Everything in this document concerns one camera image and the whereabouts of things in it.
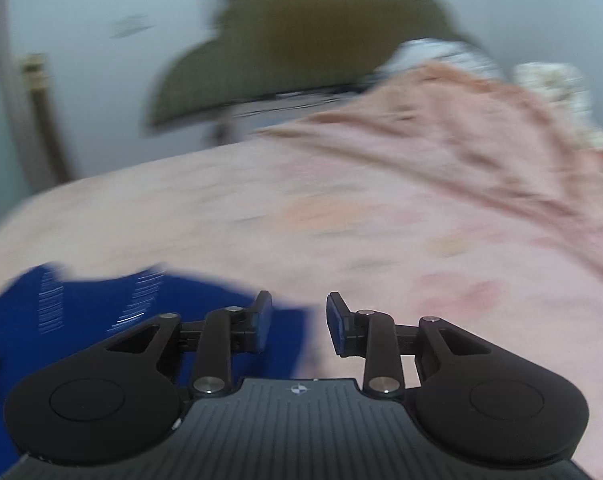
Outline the gold tower fan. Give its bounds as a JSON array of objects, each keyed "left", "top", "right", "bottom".
[{"left": 18, "top": 51, "right": 76, "bottom": 183}]

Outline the white fluffy quilt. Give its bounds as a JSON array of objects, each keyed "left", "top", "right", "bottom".
[{"left": 512, "top": 61, "right": 603, "bottom": 152}]

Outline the peach blanket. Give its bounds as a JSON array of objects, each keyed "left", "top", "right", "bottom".
[{"left": 258, "top": 59, "right": 603, "bottom": 251}]

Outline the green padded headboard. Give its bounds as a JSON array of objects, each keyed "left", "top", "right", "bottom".
[{"left": 144, "top": 0, "right": 487, "bottom": 133}]

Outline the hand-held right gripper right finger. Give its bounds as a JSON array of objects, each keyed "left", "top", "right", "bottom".
[{"left": 326, "top": 291, "right": 498, "bottom": 397}]

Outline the blue knit sweater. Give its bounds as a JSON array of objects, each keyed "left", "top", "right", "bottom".
[{"left": 0, "top": 261, "right": 316, "bottom": 480}]

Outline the light patterned cloth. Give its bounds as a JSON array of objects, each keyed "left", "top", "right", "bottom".
[{"left": 379, "top": 39, "right": 505, "bottom": 83}]

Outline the pink floral bed sheet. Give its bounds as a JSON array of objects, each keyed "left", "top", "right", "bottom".
[{"left": 0, "top": 137, "right": 603, "bottom": 480}]

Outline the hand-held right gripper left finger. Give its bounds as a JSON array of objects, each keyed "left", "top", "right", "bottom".
[{"left": 105, "top": 290, "right": 273, "bottom": 397}]

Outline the white wardrobe sliding door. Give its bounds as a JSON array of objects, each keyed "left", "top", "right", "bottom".
[{"left": 0, "top": 0, "right": 49, "bottom": 243}]

